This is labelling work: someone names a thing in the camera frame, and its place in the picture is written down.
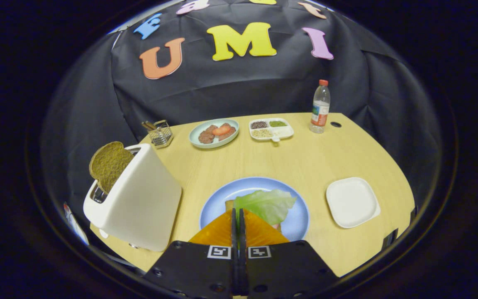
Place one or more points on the clear bottle with red cap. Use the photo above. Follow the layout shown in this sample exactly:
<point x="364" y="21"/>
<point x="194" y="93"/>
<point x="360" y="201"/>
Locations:
<point x="320" y="112"/>

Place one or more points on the brown meat patty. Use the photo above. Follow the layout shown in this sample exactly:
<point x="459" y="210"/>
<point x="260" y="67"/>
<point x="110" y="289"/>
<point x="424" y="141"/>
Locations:
<point x="228" y="136"/>
<point x="206" y="137"/>

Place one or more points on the pale green round plate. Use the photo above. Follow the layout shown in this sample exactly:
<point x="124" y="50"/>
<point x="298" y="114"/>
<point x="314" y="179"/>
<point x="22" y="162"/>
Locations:
<point x="194" y="137"/>

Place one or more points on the brown toast slice with ham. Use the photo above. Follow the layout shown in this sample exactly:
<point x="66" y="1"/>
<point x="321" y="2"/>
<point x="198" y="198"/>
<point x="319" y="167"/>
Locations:
<point x="229" y="205"/>

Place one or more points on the pink ham slice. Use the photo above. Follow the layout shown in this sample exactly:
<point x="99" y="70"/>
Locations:
<point x="277" y="226"/>

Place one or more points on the red tomato slice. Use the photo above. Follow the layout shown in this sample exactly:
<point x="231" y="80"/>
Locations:
<point x="221" y="130"/>

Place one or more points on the green lettuce leaf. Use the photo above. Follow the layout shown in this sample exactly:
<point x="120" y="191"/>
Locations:
<point x="268" y="205"/>

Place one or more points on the white toaster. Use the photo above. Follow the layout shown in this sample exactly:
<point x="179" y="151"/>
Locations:
<point x="143" y="199"/>

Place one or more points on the blue round plate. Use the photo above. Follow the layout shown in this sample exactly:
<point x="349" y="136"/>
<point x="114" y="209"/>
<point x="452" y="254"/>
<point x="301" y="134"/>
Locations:
<point x="243" y="187"/>

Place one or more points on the pile of green beans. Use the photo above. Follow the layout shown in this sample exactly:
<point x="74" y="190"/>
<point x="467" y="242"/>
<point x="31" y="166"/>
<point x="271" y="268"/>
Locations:
<point x="278" y="123"/>

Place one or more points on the white square plate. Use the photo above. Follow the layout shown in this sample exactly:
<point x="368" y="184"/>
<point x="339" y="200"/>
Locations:
<point x="351" y="202"/>

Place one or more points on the white divided dish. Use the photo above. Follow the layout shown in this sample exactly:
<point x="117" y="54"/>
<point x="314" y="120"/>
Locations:
<point x="284" y="132"/>

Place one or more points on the brown bread slice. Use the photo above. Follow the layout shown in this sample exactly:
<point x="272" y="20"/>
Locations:
<point x="108" y="164"/>

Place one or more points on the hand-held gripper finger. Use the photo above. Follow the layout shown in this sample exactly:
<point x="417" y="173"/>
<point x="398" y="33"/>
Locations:
<point x="242" y="257"/>
<point x="235" y="257"/>

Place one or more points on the pile of beige beans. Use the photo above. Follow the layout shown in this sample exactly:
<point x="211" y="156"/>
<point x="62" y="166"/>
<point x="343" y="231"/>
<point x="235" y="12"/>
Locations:
<point x="261" y="133"/>

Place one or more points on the black backdrop cloth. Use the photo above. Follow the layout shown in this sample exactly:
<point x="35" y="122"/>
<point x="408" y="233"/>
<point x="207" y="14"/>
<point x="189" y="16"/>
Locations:
<point x="230" y="91"/>

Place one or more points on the black table grommet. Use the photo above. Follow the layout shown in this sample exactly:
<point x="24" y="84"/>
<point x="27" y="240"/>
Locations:
<point x="335" y="124"/>

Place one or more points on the pile of dark beans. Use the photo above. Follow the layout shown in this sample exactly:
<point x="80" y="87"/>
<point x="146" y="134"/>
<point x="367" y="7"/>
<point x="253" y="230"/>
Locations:
<point x="259" y="124"/>

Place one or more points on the black table edge clamp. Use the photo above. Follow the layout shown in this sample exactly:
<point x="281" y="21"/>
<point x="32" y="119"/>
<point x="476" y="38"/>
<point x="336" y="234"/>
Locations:
<point x="389" y="239"/>

